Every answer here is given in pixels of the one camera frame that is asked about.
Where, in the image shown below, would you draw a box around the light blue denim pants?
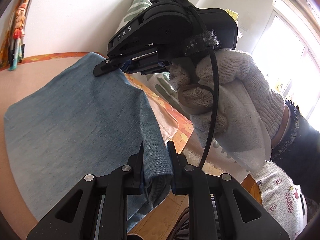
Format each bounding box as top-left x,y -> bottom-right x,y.
3,51 -> 175,233

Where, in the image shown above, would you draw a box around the right forearm dark sleeve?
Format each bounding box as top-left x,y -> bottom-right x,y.
271,100 -> 320,203

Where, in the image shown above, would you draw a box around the right hand white glove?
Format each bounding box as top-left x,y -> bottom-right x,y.
169,49 -> 289,172

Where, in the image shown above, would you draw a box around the green white patterned cushion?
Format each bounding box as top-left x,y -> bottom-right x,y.
116,0 -> 190,119

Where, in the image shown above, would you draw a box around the wooden chair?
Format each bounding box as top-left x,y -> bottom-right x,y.
241,174 -> 262,205

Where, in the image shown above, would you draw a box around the white printed cloth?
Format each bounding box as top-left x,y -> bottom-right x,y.
182,139 -> 308,240

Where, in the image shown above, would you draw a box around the grey folded tripod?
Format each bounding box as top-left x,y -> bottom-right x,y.
8,0 -> 29,70

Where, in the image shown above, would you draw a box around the orange floral scarf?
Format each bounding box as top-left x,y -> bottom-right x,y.
1,0 -> 32,71

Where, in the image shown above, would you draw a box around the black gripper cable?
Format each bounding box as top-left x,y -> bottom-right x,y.
163,0 -> 221,169

